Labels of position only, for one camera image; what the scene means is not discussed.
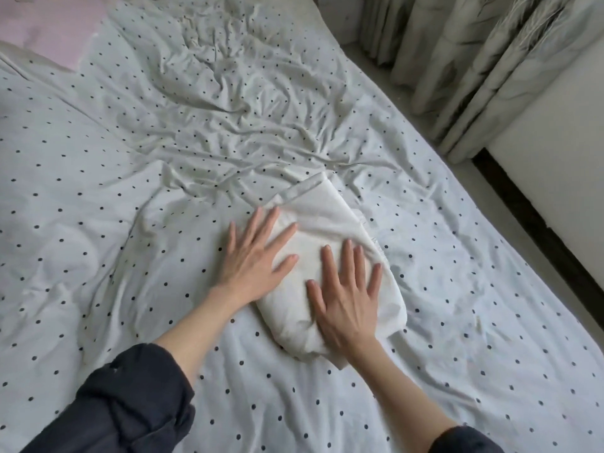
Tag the cream white jacket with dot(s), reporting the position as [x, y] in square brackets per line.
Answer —
[321, 221]

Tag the white dotted bed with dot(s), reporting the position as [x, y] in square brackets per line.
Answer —
[113, 184]

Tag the pink pillow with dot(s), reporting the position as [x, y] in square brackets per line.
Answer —
[47, 23]

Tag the white bedside cabinet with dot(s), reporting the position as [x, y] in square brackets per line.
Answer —
[338, 16]

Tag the person's right forearm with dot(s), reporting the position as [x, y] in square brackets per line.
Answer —
[406, 401]

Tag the person's left hand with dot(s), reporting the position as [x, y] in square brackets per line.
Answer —
[250, 269]

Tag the person's right hand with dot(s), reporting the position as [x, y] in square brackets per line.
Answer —
[347, 311]

